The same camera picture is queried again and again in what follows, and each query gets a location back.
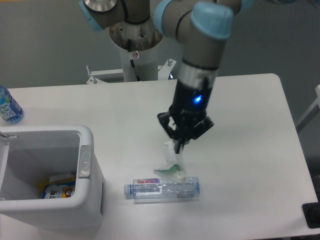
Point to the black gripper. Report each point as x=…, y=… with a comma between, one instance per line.
x=188, y=111

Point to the white plastic trash can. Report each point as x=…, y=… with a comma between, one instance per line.
x=29, y=155

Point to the clear plastic bottle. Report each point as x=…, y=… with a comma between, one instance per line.
x=162, y=189

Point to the white paper wrapper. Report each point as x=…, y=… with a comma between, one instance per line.
x=174, y=170

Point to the colourful snack package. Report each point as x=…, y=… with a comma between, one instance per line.
x=59, y=186

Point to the blue labelled water bottle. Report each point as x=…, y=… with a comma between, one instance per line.
x=10, y=111

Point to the black clamp at table edge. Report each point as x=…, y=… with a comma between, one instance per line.
x=312, y=214

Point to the white metal stand leg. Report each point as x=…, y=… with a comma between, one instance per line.
x=310, y=112

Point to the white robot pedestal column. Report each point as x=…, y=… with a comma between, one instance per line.
x=138, y=49

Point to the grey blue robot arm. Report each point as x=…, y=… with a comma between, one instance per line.
x=202, y=27

